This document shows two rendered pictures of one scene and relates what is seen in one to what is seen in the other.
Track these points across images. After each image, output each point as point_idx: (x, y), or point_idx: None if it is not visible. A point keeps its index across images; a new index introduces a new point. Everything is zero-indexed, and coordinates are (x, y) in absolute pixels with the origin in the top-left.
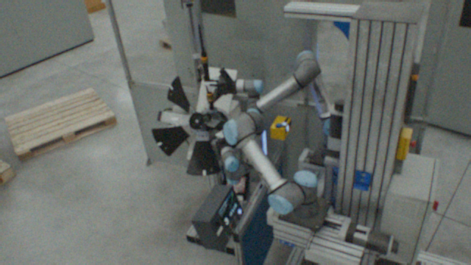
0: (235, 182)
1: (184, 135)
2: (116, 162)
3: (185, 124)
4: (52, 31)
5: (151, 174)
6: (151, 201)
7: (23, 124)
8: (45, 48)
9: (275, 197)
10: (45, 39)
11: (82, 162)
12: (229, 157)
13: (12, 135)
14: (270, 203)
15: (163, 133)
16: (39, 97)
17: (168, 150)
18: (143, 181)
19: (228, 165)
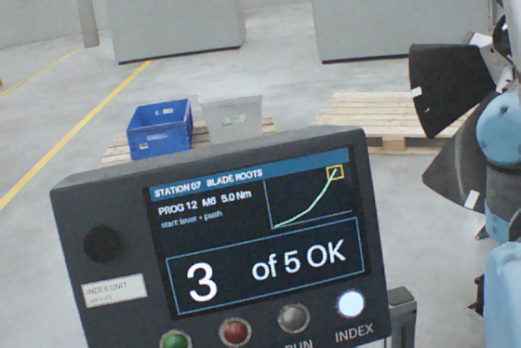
0: (506, 230)
1: (481, 79)
2: (433, 209)
3: (489, 43)
4: (475, 13)
5: (473, 254)
6: (431, 301)
7: (348, 106)
8: (458, 35)
9: (508, 266)
10: (460, 21)
11: (382, 187)
12: (509, 95)
13: (320, 113)
14: (487, 322)
15: (431, 61)
16: (405, 89)
17: (433, 119)
18: (447, 260)
19: (484, 117)
